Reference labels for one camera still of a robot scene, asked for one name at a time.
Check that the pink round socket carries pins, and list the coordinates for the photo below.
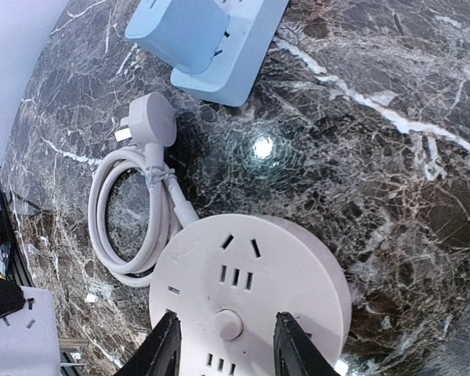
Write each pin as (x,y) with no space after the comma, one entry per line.
(226,277)

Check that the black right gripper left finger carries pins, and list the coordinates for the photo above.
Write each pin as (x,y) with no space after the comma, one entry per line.
(160,353)

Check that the white cube socket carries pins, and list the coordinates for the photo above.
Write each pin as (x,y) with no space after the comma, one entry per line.
(29,342)

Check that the blue cube plug adapter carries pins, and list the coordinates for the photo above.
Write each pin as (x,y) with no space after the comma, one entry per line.
(183,33)

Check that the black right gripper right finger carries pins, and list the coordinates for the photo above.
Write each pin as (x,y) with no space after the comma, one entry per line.
(293,351)

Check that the blue power strip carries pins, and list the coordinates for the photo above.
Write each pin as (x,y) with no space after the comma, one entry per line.
(236,64)

